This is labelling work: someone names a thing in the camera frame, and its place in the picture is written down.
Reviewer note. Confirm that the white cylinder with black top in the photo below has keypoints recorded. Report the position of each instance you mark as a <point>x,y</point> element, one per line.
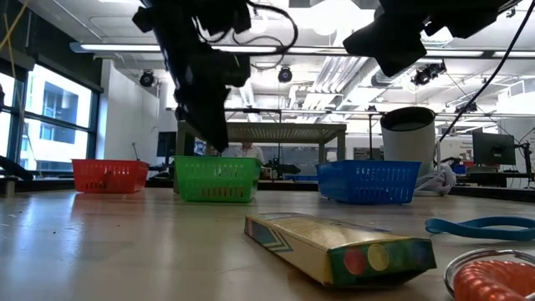
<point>407,146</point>

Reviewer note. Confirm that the blue plastic basket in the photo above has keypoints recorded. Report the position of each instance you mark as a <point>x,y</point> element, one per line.
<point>368,182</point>

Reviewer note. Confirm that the black ceiling spot lamp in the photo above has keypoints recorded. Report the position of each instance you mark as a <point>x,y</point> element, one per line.
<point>285,74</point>
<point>147,78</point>

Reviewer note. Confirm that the person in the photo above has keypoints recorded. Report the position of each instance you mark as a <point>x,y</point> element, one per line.
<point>246,151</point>

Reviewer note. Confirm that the large window dark frame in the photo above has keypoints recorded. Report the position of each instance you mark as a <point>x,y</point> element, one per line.
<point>58,104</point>

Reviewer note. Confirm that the dark monitor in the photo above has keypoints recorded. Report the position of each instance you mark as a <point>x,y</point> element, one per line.
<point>167,144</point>

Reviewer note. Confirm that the black ceiling lamp cluster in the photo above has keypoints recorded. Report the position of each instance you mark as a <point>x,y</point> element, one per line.
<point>466,108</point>
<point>422,79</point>

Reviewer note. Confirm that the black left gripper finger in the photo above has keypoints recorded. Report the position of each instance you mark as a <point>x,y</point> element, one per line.
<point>205,113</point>

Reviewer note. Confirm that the long linear ceiling light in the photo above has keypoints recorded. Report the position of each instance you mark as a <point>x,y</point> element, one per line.
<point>125,48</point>

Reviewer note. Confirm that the black computer monitor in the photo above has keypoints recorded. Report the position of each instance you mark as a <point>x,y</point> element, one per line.
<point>493,148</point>

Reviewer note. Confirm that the red coil wristband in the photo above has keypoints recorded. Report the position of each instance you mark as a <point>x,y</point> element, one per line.
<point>493,280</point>

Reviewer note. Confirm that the red plastic basket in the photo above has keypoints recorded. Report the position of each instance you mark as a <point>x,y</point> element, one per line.
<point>109,175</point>

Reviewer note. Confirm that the green plastic basket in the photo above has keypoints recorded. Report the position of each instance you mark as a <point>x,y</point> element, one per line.
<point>217,175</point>

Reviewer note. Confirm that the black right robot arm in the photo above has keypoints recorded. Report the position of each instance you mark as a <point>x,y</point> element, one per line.
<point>460,16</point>

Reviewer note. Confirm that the black background machine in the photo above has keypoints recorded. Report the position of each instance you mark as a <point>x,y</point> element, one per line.
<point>286,169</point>

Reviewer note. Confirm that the blue rubber band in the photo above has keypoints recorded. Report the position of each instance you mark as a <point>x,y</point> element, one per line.
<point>430,227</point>

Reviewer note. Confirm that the black background rig frame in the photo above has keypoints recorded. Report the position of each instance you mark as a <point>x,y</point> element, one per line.
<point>259,110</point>

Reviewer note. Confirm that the white ceiling pipes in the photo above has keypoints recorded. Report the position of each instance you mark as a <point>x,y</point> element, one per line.
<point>334,83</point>

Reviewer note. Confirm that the yellow crayon box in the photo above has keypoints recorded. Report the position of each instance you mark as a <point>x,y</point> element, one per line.
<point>334,246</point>

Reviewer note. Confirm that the black slanted bar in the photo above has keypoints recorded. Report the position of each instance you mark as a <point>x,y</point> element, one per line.
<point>16,169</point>

